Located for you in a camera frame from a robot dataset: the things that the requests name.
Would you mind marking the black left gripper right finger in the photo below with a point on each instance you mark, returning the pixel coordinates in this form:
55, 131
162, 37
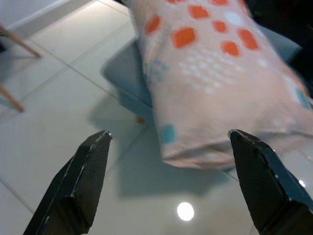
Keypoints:
269, 191

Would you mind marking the blue-grey padded stool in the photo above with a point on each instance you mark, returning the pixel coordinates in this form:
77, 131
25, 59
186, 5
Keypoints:
127, 80

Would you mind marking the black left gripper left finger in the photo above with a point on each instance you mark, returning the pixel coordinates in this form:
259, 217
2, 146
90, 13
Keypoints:
73, 191

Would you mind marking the white plastic shell chair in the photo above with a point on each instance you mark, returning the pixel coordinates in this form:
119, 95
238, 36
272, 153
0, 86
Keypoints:
22, 44

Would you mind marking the pink orange-patterned pillow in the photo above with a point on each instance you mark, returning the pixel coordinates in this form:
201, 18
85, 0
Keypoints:
207, 85

